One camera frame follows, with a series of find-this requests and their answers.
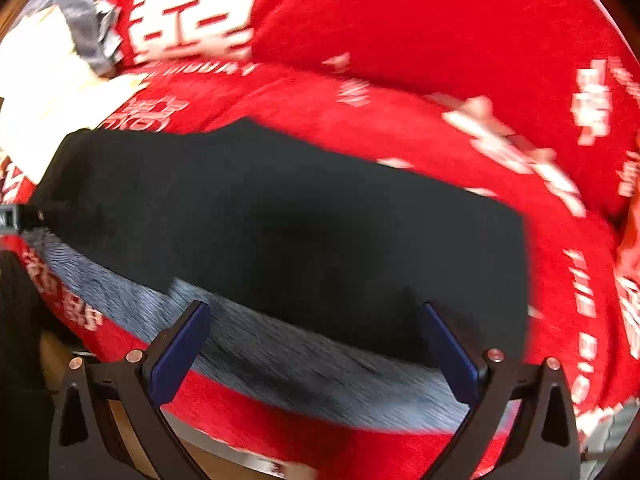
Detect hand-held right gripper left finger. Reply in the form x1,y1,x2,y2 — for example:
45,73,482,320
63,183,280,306
50,300,213,480

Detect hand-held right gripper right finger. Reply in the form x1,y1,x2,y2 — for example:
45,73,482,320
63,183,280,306
420,300,583,480

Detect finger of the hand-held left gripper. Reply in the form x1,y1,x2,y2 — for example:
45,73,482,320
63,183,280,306
0,202,48,235

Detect black pants grey patterned band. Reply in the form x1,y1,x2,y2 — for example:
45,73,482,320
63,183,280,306
20,117,532,436

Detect white cloth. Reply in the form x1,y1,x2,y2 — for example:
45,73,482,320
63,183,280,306
0,7,151,184

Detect grey cloth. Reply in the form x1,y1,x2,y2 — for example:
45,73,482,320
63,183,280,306
35,0,122,79

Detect red printed blanket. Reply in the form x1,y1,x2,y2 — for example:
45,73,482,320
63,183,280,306
0,0,640,480

